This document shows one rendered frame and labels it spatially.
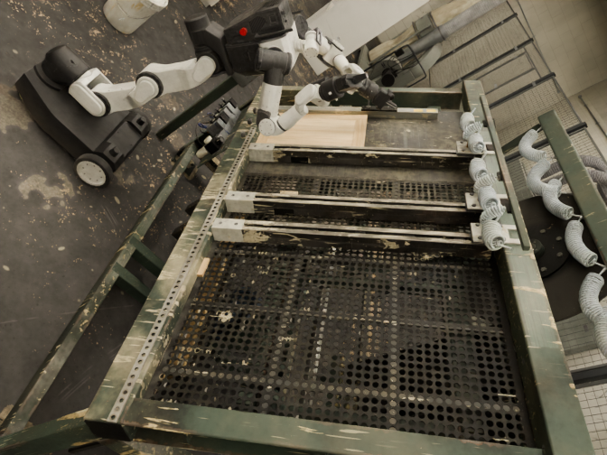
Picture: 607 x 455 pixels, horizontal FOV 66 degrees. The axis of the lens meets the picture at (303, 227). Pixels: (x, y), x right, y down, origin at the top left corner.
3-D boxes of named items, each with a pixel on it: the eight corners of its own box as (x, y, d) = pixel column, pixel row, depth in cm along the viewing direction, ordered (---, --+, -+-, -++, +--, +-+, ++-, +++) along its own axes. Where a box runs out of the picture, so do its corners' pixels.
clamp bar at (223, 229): (219, 227, 196) (209, 181, 181) (517, 246, 178) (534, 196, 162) (212, 244, 189) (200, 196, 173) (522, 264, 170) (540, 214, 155)
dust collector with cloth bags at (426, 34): (357, 49, 827) (476, -33, 719) (378, 80, 857) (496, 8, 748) (349, 77, 723) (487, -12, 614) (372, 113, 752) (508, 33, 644)
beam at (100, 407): (262, 101, 300) (260, 85, 293) (280, 101, 298) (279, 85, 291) (94, 437, 136) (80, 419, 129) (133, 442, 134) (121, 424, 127)
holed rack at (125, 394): (250, 128, 251) (250, 127, 250) (256, 128, 250) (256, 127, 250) (107, 422, 128) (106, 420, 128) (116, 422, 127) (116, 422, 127)
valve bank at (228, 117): (207, 106, 280) (236, 85, 268) (223, 124, 287) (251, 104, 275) (177, 149, 243) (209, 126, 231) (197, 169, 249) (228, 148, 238)
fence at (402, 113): (271, 111, 276) (270, 105, 273) (436, 115, 261) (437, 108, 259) (269, 115, 272) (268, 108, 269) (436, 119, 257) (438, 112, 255)
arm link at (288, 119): (300, 118, 203) (270, 143, 213) (308, 114, 212) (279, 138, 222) (285, 98, 202) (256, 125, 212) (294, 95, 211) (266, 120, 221)
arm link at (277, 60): (257, 82, 200) (263, 50, 194) (256, 78, 208) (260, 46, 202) (284, 87, 204) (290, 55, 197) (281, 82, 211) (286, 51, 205)
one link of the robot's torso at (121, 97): (74, 99, 245) (146, 71, 228) (93, 83, 260) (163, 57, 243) (93, 125, 254) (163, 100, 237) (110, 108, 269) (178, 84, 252)
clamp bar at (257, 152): (253, 153, 241) (247, 109, 225) (493, 162, 223) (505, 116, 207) (248, 162, 233) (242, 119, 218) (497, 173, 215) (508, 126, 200)
